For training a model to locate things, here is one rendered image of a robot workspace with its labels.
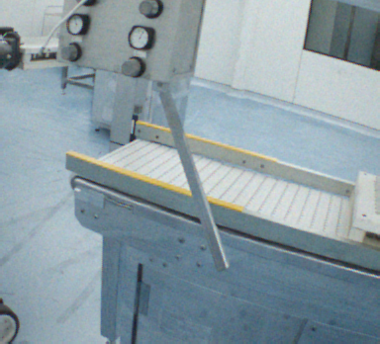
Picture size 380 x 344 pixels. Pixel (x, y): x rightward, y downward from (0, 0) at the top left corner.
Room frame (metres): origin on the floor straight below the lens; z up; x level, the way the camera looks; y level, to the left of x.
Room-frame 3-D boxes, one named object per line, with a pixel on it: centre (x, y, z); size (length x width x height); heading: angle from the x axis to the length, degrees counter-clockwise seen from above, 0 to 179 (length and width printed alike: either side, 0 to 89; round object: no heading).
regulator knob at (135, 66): (0.62, 0.11, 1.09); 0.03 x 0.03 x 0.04; 71
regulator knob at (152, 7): (0.62, 0.09, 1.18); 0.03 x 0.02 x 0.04; 71
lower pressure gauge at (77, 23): (0.67, 0.22, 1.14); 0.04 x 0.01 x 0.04; 71
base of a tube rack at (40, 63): (1.37, 0.58, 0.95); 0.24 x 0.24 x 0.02; 55
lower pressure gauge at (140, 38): (0.63, 0.10, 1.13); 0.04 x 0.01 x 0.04; 71
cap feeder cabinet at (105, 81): (3.53, 0.49, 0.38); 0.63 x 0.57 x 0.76; 65
